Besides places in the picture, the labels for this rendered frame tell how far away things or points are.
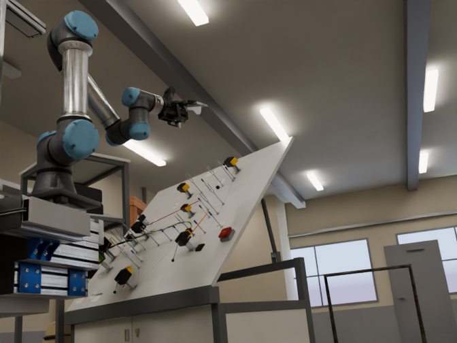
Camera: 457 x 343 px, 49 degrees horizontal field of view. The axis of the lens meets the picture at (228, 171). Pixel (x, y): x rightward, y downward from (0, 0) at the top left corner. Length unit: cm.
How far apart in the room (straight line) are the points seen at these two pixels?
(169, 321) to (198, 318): 19
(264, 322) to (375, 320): 954
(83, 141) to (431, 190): 1074
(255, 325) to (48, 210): 106
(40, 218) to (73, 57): 63
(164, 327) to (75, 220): 88
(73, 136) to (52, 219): 32
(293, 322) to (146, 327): 66
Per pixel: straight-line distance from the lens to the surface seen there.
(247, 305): 212
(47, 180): 173
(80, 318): 279
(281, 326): 227
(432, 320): 1162
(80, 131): 166
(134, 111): 188
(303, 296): 242
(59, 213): 147
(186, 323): 214
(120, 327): 254
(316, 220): 1200
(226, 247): 212
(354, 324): 1170
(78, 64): 179
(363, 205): 1193
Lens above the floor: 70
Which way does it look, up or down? 18 degrees up
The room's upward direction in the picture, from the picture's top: 5 degrees counter-clockwise
